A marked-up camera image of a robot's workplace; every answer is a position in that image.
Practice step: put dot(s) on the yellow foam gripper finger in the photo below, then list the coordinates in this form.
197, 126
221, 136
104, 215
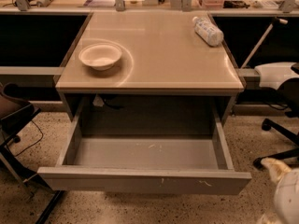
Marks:
276, 168

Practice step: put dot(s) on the grey top drawer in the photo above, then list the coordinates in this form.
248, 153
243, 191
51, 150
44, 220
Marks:
169, 150

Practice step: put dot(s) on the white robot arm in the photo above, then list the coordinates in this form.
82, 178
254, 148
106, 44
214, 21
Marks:
286, 197

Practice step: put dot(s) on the beige cabinet with glossy top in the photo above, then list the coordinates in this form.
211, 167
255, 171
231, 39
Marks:
162, 55

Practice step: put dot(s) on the black office chair base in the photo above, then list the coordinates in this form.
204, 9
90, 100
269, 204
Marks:
287, 143

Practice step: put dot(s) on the clear plastic water bottle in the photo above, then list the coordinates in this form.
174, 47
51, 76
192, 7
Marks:
209, 32

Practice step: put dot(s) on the white stick with black tip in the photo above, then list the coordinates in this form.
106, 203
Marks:
275, 21

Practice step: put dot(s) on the white paper bowl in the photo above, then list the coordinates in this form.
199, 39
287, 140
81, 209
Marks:
100, 56

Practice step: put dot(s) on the dark chair at left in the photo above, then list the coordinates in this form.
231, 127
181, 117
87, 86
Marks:
15, 114

